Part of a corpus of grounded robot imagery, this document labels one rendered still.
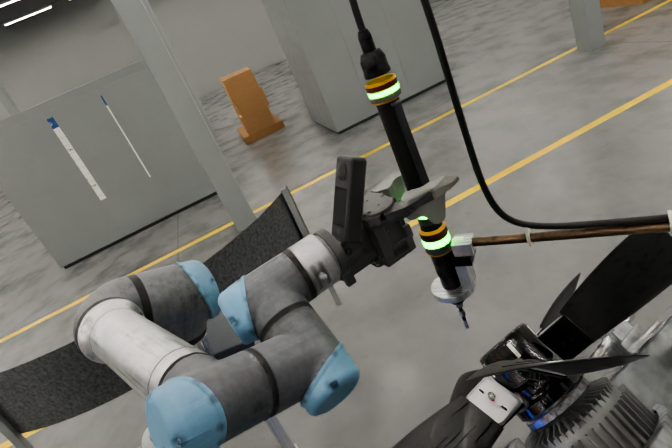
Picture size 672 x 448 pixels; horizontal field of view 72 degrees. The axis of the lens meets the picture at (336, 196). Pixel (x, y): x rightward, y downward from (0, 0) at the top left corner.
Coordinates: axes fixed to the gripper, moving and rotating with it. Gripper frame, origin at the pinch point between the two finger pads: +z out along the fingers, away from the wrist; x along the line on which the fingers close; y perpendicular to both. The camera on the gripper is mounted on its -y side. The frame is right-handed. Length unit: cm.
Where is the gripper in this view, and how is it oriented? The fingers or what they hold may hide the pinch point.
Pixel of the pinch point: (430, 171)
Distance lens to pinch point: 70.6
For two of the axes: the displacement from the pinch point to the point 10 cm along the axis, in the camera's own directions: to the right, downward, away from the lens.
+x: 4.7, 1.9, -8.6
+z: 8.0, -5.0, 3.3
